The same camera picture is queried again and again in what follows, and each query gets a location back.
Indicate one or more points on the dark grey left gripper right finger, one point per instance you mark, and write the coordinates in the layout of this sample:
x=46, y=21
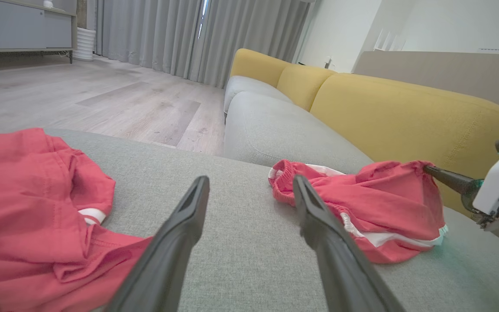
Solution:
x=340, y=268

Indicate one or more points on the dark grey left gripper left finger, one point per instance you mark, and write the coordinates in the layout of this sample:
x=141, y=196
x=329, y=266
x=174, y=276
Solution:
x=167, y=260

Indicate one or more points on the red shorts white stripe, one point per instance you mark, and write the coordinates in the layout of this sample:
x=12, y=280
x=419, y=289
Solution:
x=383, y=203

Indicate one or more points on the red basketball jersey white trim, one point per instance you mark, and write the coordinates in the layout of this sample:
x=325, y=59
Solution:
x=24, y=208

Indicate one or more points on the wide yellow sofa backrest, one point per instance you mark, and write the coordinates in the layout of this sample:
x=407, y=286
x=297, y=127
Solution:
x=405, y=117

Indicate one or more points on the large grey sofa seat cushion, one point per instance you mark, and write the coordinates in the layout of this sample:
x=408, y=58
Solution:
x=241, y=225

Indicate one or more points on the yellow sofa backrest cushion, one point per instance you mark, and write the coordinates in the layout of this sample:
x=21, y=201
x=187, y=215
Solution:
x=303, y=84
x=256, y=65

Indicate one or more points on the grey curtain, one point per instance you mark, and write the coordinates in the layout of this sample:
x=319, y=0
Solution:
x=249, y=39
x=145, y=30

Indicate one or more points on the white ribbed cylinder bin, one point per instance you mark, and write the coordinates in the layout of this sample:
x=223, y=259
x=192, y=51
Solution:
x=84, y=43

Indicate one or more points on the grey low sideboard cabinet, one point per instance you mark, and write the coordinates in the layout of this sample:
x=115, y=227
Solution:
x=24, y=26

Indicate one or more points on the small white vase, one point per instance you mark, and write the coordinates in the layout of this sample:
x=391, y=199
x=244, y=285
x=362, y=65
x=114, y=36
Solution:
x=48, y=3

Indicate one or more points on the white wall plug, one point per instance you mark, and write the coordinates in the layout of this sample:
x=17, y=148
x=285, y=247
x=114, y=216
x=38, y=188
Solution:
x=328, y=63

